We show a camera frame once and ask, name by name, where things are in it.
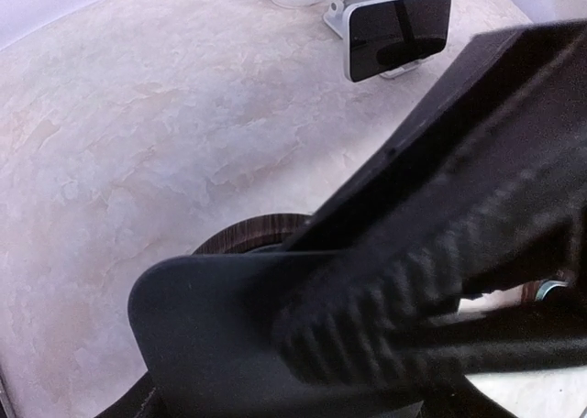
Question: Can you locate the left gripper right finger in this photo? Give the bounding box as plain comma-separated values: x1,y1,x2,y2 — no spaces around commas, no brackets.
270,128,587,418

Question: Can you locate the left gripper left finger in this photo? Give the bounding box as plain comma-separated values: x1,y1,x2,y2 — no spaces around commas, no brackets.
96,373,159,418

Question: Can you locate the dark grey folding phone stand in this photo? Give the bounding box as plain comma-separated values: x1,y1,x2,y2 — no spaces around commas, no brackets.
128,20,586,417

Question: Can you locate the phone on white stand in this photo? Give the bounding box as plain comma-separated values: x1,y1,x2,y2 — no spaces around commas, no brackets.
343,0,452,83

